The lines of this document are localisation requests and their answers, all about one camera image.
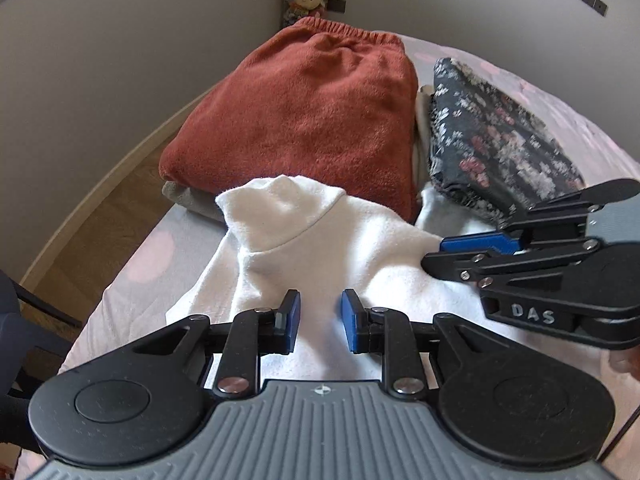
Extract dark floral folded garment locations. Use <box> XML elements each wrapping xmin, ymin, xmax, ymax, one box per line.
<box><xmin>427</xmin><ymin>56</ymin><xmax>587</xmax><ymax>225</ymax></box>

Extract person's right hand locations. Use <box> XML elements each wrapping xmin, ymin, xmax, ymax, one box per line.
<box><xmin>610</xmin><ymin>354</ymin><xmax>640</xmax><ymax>377</ymax></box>

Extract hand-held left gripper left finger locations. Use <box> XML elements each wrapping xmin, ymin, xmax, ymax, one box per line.
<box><xmin>132</xmin><ymin>289</ymin><xmax>302</xmax><ymax>402</ymax></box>

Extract taupe folded garment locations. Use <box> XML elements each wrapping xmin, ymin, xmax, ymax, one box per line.
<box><xmin>161</xmin><ymin>180</ymin><xmax>228</xmax><ymax>222</ymax></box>

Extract rust red fleece pants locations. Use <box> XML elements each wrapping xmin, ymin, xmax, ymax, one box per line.
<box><xmin>159</xmin><ymin>16</ymin><xmax>420</xmax><ymax>225</ymax></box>

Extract black cable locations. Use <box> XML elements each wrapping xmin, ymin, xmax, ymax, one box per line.
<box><xmin>597</xmin><ymin>412</ymin><xmax>640</xmax><ymax>463</ymax></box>

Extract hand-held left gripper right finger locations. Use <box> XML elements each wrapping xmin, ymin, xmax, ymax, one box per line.
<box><xmin>341</xmin><ymin>288</ymin><xmax>514</xmax><ymax>402</ymax></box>

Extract bed with pink-dotted sheet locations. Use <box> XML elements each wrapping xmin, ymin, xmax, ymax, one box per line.
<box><xmin>15</xmin><ymin>25</ymin><xmax>640</xmax><ymax>480</ymax></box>

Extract white long-sleeve shirt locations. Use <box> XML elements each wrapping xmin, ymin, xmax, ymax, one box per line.
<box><xmin>165</xmin><ymin>175</ymin><xmax>616</xmax><ymax>386</ymax></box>

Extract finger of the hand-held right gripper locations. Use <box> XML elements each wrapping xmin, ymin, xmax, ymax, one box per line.
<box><xmin>440</xmin><ymin>178</ymin><xmax>640</xmax><ymax>257</ymax></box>
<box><xmin>421</xmin><ymin>239</ymin><xmax>640</xmax><ymax>289</ymax></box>

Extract dark chair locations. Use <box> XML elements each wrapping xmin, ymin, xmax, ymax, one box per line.
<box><xmin>0</xmin><ymin>269</ymin><xmax>85</xmax><ymax>413</ymax></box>

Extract light beige folded garment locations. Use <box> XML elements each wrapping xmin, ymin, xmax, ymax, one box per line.
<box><xmin>411</xmin><ymin>82</ymin><xmax>441</xmax><ymax>201</ymax></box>

